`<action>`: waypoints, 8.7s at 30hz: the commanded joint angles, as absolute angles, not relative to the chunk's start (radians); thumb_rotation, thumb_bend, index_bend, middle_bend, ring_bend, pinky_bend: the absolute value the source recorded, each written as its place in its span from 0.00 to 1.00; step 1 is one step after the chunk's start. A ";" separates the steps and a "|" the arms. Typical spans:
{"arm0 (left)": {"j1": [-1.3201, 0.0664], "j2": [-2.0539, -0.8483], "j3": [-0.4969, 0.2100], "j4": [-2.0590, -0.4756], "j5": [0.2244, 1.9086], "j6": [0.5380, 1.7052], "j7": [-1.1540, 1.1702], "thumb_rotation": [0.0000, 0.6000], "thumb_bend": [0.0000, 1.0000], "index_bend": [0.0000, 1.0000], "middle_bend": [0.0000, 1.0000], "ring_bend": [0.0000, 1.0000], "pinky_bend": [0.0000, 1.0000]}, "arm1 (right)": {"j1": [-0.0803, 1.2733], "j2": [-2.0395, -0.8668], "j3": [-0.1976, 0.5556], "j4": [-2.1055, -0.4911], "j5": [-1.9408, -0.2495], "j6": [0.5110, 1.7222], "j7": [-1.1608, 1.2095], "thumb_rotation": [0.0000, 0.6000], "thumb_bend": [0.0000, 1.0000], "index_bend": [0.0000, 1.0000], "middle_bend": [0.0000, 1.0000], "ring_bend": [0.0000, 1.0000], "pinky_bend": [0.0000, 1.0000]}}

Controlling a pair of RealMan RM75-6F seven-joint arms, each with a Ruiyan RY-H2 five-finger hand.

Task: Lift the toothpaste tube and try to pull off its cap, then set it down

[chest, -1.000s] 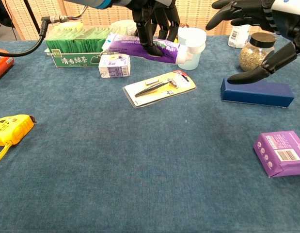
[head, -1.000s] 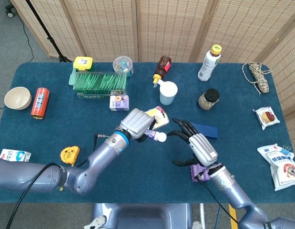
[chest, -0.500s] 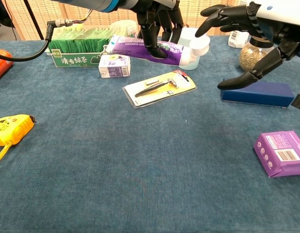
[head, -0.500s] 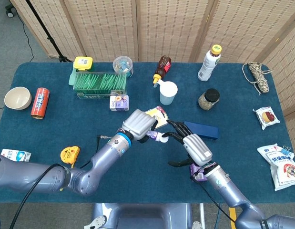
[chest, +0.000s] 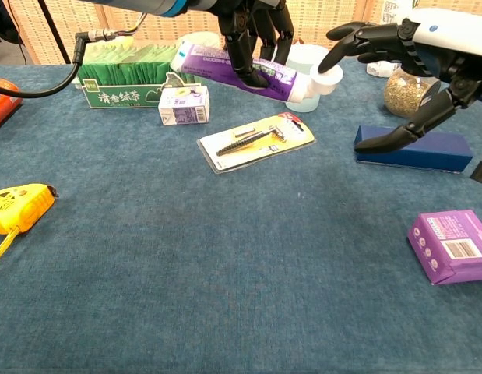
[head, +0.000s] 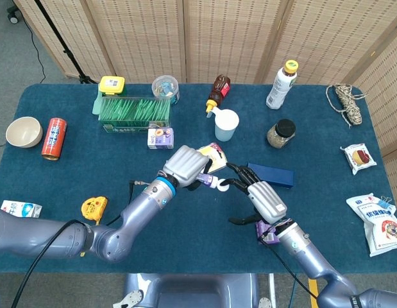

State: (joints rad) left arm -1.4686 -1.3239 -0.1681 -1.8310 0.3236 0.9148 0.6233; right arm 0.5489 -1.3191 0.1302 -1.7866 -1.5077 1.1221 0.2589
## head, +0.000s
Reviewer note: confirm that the white drink bottle yellow cap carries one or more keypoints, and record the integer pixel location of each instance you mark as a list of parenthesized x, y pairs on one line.
[(280, 86)]

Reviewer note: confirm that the cream bowl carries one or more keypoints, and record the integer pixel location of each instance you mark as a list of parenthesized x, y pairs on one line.
[(23, 131)]

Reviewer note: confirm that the glass jar black lid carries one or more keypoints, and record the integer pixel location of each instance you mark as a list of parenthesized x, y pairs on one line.
[(281, 133)]

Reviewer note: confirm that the small purple juice carton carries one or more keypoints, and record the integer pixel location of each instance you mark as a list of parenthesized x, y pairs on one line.
[(160, 138)]

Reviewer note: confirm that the white table leg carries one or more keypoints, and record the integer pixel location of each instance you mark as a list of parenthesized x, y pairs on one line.
[(272, 288)]

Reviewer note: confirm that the clear round tub of clips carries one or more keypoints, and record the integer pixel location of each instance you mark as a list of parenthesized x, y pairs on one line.
[(166, 88)]

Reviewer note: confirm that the yellow lid container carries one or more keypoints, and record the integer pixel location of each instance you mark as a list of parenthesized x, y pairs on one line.
[(112, 85)]

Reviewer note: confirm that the small purple packet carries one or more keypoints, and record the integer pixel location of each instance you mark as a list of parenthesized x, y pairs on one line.
[(260, 229)]

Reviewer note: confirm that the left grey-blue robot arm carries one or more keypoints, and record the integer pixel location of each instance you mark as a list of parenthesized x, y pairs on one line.
[(134, 218)]

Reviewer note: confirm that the yellow tape measure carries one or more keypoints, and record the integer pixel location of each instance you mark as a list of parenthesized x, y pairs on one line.
[(92, 207)]

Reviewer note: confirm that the black tripod stand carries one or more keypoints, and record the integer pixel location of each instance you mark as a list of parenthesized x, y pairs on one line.
[(63, 48)]

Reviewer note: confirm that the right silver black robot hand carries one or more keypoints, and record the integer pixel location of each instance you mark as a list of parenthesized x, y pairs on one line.
[(267, 200)]

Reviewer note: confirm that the razor in yellow blister pack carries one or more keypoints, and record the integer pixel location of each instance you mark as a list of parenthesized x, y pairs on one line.
[(206, 150)]

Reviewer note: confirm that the white snack packet red print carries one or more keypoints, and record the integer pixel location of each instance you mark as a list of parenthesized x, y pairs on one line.
[(358, 158)]

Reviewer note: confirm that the red drink can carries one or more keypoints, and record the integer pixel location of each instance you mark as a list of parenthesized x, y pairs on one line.
[(54, 139)]

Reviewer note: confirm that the white blue milk carton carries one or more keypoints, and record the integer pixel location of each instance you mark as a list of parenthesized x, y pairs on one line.
[(25, 208)]

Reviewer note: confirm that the blue binder clip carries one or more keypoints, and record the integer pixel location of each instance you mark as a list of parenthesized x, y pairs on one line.
[(385, 203)]

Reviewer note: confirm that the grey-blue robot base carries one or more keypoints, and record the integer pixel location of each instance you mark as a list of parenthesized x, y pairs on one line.
[(191, 292)]

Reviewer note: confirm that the light blue plastic cup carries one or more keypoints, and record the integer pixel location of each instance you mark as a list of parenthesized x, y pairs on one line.
[(225, 126)]

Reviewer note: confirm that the blue tablecloth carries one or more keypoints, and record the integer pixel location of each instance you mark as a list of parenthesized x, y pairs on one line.
[(198, 244)]

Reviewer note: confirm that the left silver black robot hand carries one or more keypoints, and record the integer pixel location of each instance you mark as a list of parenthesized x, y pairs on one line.
[(185, 165)]

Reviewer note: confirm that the small purple white-capped bottle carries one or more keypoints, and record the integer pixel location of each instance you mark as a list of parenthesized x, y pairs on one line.
[(212, 183)]

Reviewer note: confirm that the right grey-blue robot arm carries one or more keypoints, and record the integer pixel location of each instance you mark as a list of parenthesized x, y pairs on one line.
[(300, 250)]

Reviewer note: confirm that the green tea bag box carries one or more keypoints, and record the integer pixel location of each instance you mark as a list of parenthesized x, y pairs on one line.
[(134, 114)]

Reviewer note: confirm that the brown syrup bottle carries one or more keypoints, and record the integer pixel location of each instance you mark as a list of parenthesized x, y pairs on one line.
[(219, 91)]

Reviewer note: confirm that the white powder bag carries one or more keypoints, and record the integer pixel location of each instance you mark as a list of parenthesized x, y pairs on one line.
[(381, 227)]

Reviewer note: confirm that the dark blue long box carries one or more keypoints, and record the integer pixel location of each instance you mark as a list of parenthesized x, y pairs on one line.
[(278, 176)]

